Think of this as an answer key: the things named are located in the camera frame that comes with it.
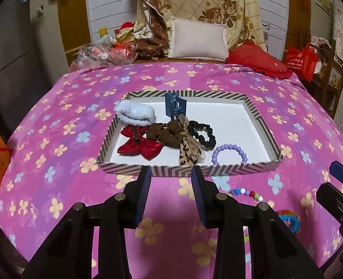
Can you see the white fluffy hair clip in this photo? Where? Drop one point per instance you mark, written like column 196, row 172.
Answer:
column 136, row 114

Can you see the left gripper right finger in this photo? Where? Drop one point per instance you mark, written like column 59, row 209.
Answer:
column 275, row 251

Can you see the brown leopard scrunchie bow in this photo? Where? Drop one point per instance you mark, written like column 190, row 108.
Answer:
column 175, row 134

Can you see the clear plastic bag pile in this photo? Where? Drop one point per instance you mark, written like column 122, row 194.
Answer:
column 106, row 52

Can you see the red satin bow clip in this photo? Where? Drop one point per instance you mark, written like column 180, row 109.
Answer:
column 137, row 144

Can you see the white small pillow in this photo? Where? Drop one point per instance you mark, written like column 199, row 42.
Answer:
column 197, row 40

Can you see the red santa plush toy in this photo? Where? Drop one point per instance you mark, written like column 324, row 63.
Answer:
column 125, row 33

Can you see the brown patterned blanket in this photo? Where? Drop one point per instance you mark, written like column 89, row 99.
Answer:
column 150, row 30

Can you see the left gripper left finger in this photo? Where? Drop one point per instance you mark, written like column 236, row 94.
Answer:
column 67, row 250

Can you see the grey refrigerator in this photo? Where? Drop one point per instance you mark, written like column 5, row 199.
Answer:
column 21, row 81

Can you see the wooden chair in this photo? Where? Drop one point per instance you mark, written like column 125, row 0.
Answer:
column 326, row 86

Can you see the beige floral quilt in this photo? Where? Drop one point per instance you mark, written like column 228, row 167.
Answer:
column 241, row 17

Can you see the blue claw hair clip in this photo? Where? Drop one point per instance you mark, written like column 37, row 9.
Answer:
column 175, row 106

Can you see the pink floral bedspread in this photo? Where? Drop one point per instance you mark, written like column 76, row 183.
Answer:
column 56, row 145

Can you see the black scrunchie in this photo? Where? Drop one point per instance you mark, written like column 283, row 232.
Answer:
column 203, row 133

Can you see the red shopping bag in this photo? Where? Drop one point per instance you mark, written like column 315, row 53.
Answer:
column 302, row 62

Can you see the red ruffled cushion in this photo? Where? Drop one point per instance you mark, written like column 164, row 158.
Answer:
column 251, row 55

